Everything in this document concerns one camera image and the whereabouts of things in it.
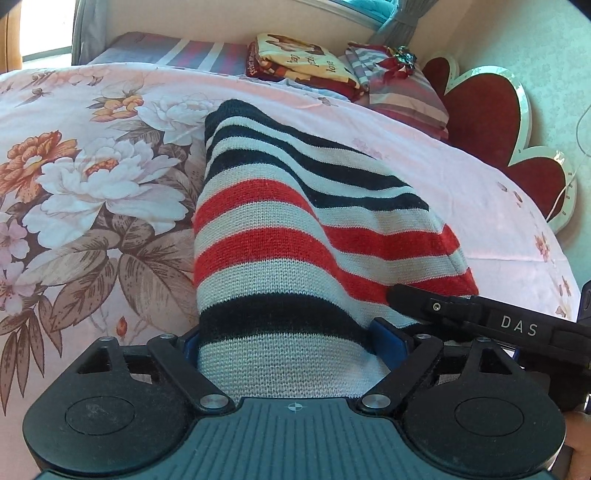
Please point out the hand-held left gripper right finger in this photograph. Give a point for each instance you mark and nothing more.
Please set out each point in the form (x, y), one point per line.
(390, 341)

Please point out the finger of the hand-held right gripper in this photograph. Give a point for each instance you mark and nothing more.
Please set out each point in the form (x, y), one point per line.
(443, 307)

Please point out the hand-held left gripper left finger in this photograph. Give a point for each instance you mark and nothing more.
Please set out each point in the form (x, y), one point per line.
(178, 362)

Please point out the striped knit sweater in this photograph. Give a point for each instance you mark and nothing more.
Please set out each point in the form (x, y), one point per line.
(277, 240)

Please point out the person's right hand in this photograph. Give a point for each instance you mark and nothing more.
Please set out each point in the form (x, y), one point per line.
(581, 438)

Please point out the pink floral quilt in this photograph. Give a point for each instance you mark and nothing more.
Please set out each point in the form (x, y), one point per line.
(92, 184)

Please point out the red scalloped headboard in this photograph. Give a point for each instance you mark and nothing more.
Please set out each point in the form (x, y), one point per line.
(485, 110)

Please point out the striped pillow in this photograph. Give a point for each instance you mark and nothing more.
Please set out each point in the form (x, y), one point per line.
(411, 101)

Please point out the shiny colourful bow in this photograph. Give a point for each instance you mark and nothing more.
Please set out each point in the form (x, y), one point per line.
(401, 56)

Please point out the folded striped cloth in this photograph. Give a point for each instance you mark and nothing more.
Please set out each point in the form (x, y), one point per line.
(364, 60)

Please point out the folded yellow printed blanket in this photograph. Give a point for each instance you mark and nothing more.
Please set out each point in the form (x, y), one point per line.
(300, 60)

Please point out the grey curtain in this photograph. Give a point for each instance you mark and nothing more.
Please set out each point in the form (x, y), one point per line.
(90, 32)
(401, 23)

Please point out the sliding window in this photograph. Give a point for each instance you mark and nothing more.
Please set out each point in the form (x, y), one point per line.
(369, 5)

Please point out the wooden door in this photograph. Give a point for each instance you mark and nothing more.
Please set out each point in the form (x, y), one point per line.
(11, 41)

